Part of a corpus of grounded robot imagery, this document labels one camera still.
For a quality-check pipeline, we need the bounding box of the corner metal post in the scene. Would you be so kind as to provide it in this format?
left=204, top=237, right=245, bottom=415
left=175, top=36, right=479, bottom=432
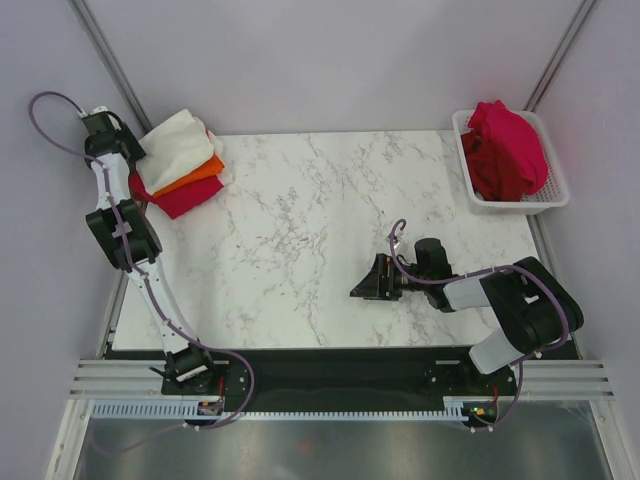
left=68, top=0, right=153, bottom=133
left=524, top=0, right=601, bottom=112

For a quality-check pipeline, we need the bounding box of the aluminium extrusion rail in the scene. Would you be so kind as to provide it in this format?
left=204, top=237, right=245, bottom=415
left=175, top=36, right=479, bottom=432
left=521, top=360, right=614, bottom=401

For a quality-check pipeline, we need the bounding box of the folded orange t shirt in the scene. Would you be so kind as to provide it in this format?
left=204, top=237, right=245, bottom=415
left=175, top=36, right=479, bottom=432
left=153, top=154, right=226, bottom=198

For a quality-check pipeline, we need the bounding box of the folded magenta t shirt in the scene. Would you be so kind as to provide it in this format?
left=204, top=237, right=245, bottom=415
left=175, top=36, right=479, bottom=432
left=129, top=173, right=224, bottom=219

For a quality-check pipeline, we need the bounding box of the right corner metal post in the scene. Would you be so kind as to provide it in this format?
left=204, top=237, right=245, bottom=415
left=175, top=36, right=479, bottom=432
left=524, top=0, right=601, bottom=112

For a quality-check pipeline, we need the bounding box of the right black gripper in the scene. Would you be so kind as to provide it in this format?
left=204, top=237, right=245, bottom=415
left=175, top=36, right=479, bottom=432
left=350, top=253, right=430, bottom=302

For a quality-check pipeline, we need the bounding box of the crumpled magenta t shirt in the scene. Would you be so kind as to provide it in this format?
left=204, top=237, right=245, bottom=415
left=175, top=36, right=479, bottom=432
left=468, top=100, right=548, bottom=202

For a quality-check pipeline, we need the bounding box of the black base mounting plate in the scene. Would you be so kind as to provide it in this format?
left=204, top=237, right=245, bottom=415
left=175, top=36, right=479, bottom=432
left=161, top=347, right=516, bottom=411

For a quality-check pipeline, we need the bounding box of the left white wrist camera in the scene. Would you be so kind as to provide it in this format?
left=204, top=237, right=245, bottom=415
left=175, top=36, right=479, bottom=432
left=78, top=105, right=108, bottom=119

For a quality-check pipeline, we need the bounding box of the white plastic basket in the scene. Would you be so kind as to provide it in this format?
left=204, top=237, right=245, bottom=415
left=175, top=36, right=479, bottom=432
left=452, top=109, right=570, bottom=215

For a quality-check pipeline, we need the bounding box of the cream white t shirt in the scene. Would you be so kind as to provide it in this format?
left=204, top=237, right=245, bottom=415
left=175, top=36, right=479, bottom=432
left=136, top=109, right=215, bottom=194

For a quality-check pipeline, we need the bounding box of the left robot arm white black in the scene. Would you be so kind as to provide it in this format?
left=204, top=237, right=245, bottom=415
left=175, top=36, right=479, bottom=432
left=82, top=107, right=220, bottom=393

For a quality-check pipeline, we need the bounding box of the white slotted cable duct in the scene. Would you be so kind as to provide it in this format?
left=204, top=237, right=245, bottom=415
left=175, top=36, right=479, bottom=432
left=90, top=398, right=480, bottom=422

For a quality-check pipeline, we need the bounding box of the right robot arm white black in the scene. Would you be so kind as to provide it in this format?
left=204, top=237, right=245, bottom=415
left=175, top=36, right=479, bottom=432
left=350, top=238, right=584, bottom=394

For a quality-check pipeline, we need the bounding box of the purple cable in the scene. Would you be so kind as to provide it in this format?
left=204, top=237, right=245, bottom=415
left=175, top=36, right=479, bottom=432
left=27, top=91, right=257, bottom=456
left=388, top=218, right=571, bottom=434

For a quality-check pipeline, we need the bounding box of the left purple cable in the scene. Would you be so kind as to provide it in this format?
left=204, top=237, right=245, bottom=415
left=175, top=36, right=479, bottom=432
left=27, top=91, right=257, bottom=456

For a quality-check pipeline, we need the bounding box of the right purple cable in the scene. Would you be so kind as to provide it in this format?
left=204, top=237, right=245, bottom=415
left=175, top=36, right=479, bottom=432
left=388, top=218, right=571, bottom=434

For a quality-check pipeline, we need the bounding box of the left corner metal post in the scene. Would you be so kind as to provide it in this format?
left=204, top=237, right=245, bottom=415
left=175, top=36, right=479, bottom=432
left=68, top=0, right=153, bottom=133

